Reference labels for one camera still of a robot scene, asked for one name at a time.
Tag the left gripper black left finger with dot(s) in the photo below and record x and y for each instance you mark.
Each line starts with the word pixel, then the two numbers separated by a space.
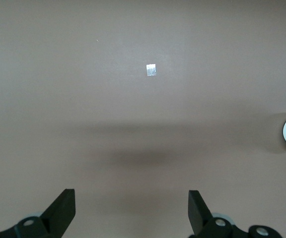
pixel 61 210

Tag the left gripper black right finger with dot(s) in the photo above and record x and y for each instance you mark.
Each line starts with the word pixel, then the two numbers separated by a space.
pixel 200 213

